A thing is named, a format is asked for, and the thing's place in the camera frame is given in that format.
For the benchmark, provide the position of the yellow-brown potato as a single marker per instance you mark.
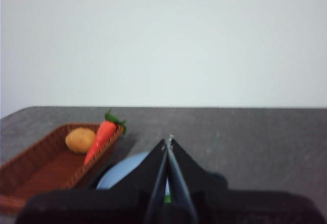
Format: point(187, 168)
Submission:
point(79, 139)

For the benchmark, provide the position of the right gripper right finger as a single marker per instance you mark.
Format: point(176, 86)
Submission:
point(219, 206)

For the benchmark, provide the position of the orange carrot with green leaves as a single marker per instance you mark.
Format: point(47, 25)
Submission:
point(101, 138)

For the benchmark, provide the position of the brown wicker basket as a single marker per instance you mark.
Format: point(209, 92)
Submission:
point(46, 173)

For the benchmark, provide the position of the blue frying pan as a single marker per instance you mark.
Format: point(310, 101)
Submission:
point(120, 170)

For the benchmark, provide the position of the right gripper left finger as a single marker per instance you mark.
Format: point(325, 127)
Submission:
point(122, 203)

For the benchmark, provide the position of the green pepper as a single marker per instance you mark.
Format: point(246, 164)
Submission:
point(167, 199)

